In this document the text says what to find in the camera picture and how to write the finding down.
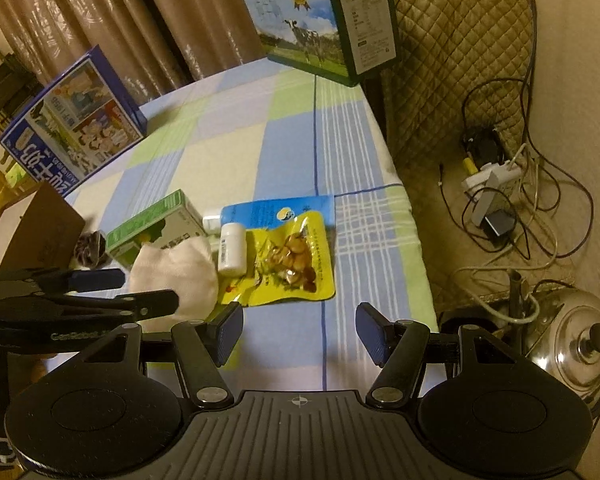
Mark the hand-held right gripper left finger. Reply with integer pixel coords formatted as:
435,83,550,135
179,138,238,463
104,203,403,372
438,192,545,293
70,302,245,409

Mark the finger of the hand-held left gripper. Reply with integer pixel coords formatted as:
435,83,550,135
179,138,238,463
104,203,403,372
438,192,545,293
0,290,181,322
0,266,127,294

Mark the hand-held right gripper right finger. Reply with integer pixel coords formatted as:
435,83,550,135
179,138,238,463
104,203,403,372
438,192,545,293
356,302,531,409

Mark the black hair scrunchie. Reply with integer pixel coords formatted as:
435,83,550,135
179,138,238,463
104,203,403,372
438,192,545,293
75,231,112,269

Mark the white cloth bundle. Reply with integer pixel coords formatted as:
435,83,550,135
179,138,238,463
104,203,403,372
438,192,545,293
129,236,219,332

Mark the green medicine box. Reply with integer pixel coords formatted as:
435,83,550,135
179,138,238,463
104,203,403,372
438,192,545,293
104,189,204,267

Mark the brown cardboard box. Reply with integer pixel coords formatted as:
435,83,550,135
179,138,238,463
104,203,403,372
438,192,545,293
0,180,86,276

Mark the small white bottle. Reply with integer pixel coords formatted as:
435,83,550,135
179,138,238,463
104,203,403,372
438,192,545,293
218,222,249,276

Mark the yellow snack packet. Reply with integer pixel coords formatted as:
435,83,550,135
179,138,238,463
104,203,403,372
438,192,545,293
217,210,337,307

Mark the blue tube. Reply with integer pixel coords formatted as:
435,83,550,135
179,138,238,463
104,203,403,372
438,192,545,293
202,195,336,234

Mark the blue milk carton box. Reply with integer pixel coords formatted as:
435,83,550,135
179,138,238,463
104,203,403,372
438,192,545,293
0,44,149,197

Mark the black power adapter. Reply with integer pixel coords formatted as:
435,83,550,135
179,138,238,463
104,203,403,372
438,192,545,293
482,211,517,247

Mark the white power adapter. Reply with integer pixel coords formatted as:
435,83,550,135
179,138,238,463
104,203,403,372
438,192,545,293
472,170,506,229

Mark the plaid tablecloth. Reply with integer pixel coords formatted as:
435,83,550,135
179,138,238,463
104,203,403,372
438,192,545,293
72,57,436,392

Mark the steel kettle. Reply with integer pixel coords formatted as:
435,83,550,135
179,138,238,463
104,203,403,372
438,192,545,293
522,284,600,411

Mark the dark folding rack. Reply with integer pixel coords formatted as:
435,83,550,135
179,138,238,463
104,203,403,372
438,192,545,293
0,40,44,124

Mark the black plug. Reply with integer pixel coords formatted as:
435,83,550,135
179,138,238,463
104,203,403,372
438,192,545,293
462,127,504,164

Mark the brown patterned curtain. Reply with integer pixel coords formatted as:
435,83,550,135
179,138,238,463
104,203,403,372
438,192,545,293
0,0,291,106

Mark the quilted beige chair cover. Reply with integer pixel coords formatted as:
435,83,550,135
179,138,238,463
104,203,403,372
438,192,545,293
380,0,537,176

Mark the white green milk carton box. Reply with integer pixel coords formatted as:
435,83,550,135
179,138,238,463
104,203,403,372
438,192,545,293
238,0,401,87

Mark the white cable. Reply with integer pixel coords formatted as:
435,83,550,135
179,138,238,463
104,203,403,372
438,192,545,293
450,260,541,326

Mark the white power strip with cables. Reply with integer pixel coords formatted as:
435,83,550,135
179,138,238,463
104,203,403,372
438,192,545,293
437,0,596,281

